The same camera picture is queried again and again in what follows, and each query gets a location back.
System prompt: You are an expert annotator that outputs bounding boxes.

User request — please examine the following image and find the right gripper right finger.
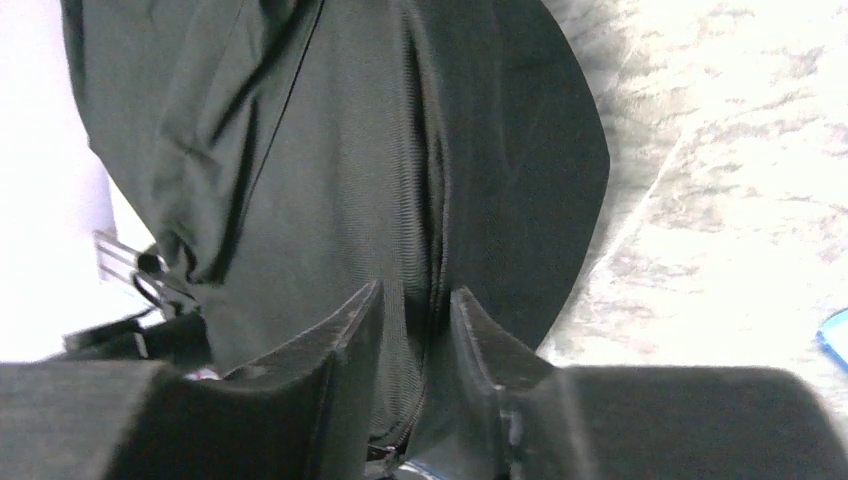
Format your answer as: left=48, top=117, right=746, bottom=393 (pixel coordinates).
left=415, top=288, right=847, bottom=479

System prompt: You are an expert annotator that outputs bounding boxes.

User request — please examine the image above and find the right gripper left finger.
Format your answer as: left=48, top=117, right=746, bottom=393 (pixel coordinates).
left=1, top=282, right=383, bottom=479

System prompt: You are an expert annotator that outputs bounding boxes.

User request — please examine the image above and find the black student backpack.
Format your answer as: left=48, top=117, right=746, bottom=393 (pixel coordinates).
left=62, top=1, right=610, bottom=454

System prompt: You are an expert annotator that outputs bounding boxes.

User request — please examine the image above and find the aluminium frame rail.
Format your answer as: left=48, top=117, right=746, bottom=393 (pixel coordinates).
left=93, top=230, right=138, bottom=295

